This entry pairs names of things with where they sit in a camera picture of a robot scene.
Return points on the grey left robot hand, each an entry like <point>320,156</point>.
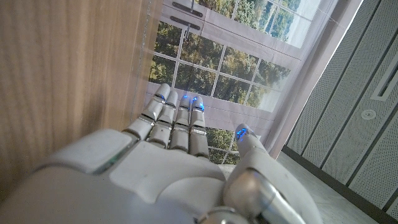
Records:
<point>155,174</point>

